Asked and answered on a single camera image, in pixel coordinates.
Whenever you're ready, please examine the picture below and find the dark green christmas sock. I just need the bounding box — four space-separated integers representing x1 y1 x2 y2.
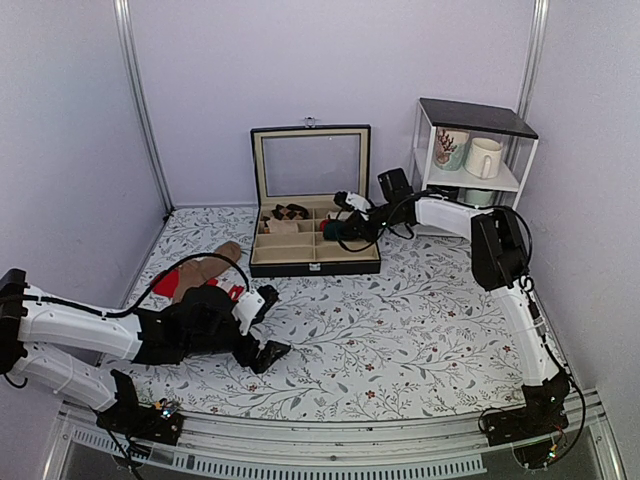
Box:
321 219 350 242

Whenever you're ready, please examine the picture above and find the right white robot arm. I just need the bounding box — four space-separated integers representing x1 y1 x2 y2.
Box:
333 168 570 436

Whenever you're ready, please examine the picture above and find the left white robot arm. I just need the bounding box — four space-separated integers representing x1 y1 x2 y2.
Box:
1 269 291 434

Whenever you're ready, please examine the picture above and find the brown sock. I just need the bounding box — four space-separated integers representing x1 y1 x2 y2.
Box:
177 241 242 277

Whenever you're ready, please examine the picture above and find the argyle rolled sock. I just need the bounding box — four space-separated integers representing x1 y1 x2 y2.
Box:
271 203 310 221

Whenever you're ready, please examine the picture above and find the black compartment storage box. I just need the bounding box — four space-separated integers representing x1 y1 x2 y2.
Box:
249 124 381 278

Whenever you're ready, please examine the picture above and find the red striped sock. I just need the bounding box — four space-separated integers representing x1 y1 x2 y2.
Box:
151 269 247 303

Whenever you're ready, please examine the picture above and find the black ceramic mug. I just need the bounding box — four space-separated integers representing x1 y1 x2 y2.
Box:
428 185 460 200

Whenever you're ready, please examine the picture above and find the floral ceramic mug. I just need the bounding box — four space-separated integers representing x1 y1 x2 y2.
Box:
434 127 470 171

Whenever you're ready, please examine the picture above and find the mint green mug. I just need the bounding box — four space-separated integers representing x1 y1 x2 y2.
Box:
464 189 495 207

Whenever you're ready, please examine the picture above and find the white two-tier shelf rack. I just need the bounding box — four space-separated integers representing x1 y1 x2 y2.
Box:
408 98 539 208

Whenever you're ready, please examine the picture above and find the cream ceramic mug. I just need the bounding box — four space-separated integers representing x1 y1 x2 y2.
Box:
464 137 503 180

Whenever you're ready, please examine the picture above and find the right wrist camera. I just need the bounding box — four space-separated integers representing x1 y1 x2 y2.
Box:
344 192 374 214

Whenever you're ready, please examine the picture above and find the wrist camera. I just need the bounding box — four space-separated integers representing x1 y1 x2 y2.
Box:
231 290 265 336
344 192 374 214

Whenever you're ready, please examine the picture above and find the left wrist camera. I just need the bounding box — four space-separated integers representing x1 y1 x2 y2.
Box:
231 290 265 336

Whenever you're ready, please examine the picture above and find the left black cable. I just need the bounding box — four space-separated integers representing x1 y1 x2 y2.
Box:
0 252 251 321

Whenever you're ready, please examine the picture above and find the black cable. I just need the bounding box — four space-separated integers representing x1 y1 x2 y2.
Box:
333 192 587 451
0 252 251 321

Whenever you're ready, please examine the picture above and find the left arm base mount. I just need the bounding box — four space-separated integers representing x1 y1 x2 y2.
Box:
96 369 184 446

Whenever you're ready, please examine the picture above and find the aluminium front rail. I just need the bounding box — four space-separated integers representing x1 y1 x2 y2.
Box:
43 390 632 479

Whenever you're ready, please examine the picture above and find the right black cable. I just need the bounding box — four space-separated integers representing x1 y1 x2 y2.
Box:
333 192 587 451

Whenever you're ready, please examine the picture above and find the right aluminium frame post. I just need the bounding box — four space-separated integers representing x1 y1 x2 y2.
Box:
517 0 550 120

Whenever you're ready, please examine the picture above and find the aluminium frame post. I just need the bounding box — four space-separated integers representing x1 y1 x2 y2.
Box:
113 0 175 218
517 0 550 120

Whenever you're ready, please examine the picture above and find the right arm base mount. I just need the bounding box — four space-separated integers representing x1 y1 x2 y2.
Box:
478 373 570 446

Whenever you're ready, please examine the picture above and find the left aluminium frame post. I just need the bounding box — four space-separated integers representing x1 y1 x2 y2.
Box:
113 0 175 218

